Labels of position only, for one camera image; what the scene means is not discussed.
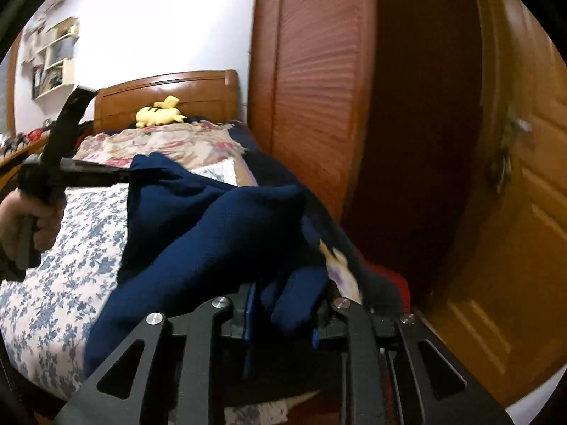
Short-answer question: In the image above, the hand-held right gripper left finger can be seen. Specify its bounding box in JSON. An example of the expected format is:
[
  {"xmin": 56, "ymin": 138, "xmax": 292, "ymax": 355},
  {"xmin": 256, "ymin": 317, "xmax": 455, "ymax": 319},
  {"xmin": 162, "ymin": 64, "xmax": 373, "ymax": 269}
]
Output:
[{"xmin": 53, "ymin": 282, "xmax": 260, "ymax": 425}]

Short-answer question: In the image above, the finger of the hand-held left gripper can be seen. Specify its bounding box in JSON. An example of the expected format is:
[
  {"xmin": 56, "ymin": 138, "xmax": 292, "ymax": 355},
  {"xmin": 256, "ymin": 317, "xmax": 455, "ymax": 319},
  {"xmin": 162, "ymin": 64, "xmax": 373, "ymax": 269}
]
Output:
[
  {"xmin": 60, "ymin": 159, "xmax": 134, "ymax": 184},
  {"xmin": 42, "ymin": 85, "xmax": 98, "ymax": 164}
]

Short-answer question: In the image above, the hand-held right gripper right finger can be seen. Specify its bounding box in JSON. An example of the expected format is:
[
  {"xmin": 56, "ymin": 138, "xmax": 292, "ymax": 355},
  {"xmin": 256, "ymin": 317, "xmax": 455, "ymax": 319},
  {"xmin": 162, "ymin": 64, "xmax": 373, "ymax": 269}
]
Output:
[{"xmin": 310, "ymin": 296, "xmax": 515, "ymax": 425}]

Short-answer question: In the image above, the navy blue blazer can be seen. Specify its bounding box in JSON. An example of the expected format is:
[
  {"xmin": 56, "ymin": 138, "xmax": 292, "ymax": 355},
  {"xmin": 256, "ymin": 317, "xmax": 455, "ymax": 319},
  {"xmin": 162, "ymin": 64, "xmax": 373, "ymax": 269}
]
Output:
[{"xmin": 84, "ymin": 153, "xmax": 331, "ymax": 390}]

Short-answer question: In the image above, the person's left hand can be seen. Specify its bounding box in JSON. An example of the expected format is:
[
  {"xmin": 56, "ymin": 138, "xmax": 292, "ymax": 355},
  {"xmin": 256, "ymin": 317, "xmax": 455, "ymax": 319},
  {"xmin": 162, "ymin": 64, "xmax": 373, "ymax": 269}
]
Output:
[{"xmin": 0, "ymin": 192, "xmax": 67, "ymax": 255}]

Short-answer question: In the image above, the wooden desk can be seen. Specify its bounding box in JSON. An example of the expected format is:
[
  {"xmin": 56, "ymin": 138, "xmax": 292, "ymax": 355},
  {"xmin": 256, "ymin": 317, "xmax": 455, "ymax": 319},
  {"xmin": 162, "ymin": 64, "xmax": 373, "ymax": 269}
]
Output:
[{"xmin": 0, "ymin": 135, "xmax": 49, "ymax": 173}]

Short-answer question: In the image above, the pink floral quilt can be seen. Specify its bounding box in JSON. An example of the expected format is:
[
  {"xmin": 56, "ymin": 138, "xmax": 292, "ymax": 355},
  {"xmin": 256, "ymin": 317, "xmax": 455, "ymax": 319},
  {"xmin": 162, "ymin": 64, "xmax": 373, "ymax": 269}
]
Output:
[{"xmin": 73, "ymin": 120, "xmax": 364, "ymax": 302}]

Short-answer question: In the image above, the wooden bed headboard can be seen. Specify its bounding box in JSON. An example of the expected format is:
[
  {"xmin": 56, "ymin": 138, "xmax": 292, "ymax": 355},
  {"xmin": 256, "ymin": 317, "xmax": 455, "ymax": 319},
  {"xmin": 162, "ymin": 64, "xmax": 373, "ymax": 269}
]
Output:
[{"xmin": 94, "ymin": 70, "xmax": 240, "ymax": 136}]

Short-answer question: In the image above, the grey paper bag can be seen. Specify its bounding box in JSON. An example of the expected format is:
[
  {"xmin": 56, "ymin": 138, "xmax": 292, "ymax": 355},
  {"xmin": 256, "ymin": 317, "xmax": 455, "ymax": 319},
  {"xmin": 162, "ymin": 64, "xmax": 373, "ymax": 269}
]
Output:
[{"xmin": 46, "ymin": 38, "xmax": 74, "ymax": 65}]

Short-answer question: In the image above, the red cloth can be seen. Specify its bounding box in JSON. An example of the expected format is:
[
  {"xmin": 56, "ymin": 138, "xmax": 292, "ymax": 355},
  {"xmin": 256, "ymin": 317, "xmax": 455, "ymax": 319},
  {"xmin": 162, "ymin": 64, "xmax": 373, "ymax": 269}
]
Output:
[{"xmin": 363, "ymin": 263, "xmax": 415, "ymax": 315}]

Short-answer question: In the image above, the yellow plush toy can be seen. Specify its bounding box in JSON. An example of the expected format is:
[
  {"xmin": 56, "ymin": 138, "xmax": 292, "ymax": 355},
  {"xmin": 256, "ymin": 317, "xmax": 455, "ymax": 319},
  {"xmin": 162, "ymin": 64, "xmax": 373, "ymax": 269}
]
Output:
[{"xmin": 135, "ymin": 96, "xmax": 187, "ymax": 129}]

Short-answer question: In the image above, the beige tied curtain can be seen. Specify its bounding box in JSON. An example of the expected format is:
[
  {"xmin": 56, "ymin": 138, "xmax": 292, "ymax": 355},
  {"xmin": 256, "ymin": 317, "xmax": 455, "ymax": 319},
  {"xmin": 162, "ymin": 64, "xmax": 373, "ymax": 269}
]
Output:
[{"xmin": 22, "ymin": 15, "xmax": 47, "ymax": 63}]

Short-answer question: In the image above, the wooden bed blue-floral sheet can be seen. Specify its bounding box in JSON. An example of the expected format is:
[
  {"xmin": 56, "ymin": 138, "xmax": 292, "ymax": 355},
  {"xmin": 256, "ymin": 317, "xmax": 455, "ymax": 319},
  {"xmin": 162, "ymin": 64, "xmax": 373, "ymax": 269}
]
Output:
[{"xmin": 0, "ymin": 161, "xmax": 288, "ymax": 425}]

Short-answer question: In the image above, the wooden door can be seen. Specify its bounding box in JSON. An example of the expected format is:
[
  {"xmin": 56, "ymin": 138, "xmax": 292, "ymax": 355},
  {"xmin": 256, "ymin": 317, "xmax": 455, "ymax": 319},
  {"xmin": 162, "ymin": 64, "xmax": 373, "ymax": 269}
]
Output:
[{"xmin": 425, "ymin": 0, "xmax": 567, "ymax": 408}]

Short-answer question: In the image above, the wooden louvred wardrobe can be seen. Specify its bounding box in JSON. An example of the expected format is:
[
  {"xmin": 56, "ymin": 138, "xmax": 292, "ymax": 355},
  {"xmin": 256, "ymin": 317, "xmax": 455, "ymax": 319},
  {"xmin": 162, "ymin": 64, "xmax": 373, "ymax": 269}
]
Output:
[{"xmin": 246, "ymin": 0, "xmax": 483, "ymax": 311}]

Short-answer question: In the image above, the white wall shelf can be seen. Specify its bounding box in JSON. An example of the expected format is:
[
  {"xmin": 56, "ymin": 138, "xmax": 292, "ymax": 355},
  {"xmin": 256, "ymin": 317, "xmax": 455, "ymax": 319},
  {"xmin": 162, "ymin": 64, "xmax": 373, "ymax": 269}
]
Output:
[{"xmin": 31, "ymin": 17, "xmax": 80, "ymax": 100}]

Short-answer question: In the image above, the wooden window frame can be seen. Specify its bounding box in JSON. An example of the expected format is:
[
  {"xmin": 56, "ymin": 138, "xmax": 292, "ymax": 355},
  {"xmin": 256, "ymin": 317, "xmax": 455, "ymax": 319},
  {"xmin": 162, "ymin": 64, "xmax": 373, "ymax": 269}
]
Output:
[{"xmin": 5, "ymin": 40, "xmax": 22, "ymax": 134}]

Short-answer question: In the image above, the metal door handle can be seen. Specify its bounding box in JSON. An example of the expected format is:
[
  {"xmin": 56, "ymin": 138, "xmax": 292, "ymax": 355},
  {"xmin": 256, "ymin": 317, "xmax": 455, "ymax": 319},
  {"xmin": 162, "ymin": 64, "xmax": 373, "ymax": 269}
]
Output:
[{"xmin": 487, "ymin": 102, "xmax": 532, "ymax": 196}]

